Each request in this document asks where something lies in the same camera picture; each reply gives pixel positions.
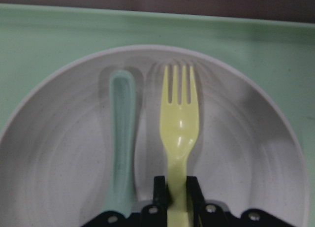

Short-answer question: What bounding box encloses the brown paper table cover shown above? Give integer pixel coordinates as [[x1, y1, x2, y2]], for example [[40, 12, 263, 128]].
[[0, 0, 315, 23]]

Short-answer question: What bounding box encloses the yellow plastic fork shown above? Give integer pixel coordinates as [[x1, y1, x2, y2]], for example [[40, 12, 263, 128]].
[[159, 65, 200, 227]]

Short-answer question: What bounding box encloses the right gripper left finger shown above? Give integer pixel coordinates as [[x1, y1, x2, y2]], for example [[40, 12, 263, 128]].
[[152, 176, 171, 212]]

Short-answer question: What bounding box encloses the teal plastic spoon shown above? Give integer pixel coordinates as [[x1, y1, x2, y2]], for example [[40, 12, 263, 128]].
[[103, 70, 136, 218]]

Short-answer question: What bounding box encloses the light green plastic tray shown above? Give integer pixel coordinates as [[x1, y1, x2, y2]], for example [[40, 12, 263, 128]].
[[0, 3, 315, 226]]

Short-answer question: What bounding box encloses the white round plate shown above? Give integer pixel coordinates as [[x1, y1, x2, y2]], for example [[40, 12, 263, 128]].
[[0, 45, 309, 227]]

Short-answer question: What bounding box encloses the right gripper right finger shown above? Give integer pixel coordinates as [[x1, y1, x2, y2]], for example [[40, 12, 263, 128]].
[[186, 176, 205, 227]]

